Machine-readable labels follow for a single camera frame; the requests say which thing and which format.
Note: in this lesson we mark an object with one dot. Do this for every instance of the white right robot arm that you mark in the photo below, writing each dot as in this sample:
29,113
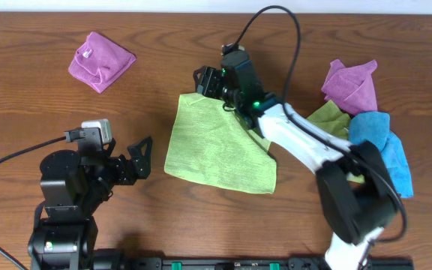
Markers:
355,190

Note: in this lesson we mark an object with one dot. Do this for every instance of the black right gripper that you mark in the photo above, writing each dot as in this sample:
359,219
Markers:
213,84

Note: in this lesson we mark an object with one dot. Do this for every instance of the folded purple cloth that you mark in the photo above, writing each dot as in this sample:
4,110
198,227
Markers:
99,62

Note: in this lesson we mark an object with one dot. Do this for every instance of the crumpled purple cloth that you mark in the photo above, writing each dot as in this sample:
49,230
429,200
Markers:
351,88

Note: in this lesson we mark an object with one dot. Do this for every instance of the olive green cloth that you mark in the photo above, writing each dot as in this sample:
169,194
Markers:
332,120

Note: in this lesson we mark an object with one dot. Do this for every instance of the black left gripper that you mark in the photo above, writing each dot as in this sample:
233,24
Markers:
124,169

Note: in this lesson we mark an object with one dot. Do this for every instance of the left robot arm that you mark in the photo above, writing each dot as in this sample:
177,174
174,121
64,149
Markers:
74,185

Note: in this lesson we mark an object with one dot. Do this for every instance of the light green cloth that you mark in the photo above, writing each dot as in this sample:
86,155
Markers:
208,146

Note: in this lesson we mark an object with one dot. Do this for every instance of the blue cloth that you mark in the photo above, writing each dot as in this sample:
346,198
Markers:
374,127

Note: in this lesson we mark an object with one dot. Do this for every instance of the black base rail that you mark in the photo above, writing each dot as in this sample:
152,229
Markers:
295,263

